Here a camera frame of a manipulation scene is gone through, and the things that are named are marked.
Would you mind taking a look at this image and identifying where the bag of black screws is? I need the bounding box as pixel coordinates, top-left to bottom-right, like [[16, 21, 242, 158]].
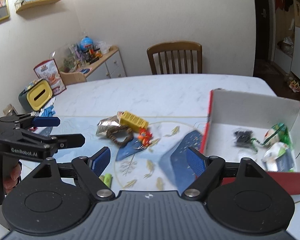
[[234, 130, 253, 148]]

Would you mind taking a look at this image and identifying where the green marker pen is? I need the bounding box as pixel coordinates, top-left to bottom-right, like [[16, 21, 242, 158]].
[[99, 173, 113, 188]]

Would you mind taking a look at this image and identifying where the white plastic packet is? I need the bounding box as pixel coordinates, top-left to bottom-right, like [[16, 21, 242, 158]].
[[262, 142, 295, 172]]

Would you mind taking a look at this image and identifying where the orange red keychain toy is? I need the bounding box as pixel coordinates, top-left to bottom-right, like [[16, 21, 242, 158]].
[[133, 128, 153, 150]]

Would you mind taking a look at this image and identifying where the embroidered sachet green tassel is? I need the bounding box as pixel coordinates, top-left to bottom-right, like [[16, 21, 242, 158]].
[[251, 122, 292, 152]]

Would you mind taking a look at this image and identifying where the yellow green tissue box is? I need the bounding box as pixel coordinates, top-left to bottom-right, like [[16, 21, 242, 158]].
[[18, 79, 53, 112]]

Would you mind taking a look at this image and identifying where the person's left hand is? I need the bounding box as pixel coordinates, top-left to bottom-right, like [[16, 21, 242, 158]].
[[3, 162, 22, 194]]

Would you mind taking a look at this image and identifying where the brown wooden chair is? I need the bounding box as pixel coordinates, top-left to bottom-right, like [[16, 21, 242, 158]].
[[147, 41, 203, 75]]

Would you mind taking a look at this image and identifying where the brown bead bracelet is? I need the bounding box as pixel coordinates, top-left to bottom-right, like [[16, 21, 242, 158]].
[[108, 126, 135, 149]]

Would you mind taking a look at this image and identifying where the blue globe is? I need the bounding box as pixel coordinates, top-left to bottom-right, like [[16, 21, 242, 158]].
[[79, 36, 94, 52]]

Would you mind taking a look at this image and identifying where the yellow rectangular box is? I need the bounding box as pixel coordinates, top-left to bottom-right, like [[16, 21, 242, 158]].
[[120, 111, 149, 133]]

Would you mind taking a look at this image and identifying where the red white cardboard box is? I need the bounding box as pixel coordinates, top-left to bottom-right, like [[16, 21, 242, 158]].
[[200, 89, 300, 195]]

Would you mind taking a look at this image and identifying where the wooden wall shelf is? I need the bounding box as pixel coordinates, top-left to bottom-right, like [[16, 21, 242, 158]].
[[14, 0, 61, 13]]

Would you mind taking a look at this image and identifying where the white wall cabinet unit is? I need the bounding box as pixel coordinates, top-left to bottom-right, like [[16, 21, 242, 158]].
[[274, 0, 300, 80]]

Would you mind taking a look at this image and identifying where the white drawer cabinet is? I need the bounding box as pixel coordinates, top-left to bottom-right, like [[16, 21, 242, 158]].
[[59, 45, 127, 86]]

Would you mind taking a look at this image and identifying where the silver foil snack bag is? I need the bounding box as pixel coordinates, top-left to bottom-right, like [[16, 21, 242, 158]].
[[96, 115, 120, 137]]

